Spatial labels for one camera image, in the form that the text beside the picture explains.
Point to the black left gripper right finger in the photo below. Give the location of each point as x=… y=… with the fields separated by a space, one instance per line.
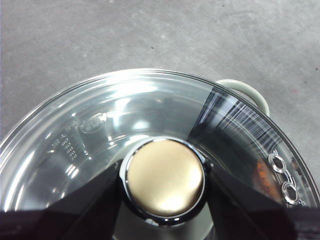
x=250 y=220

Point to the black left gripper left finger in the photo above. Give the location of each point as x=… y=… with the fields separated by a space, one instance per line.
x=62 y=220

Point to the glass lid with green knob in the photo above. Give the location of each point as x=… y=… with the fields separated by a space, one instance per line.
x=165 y=175

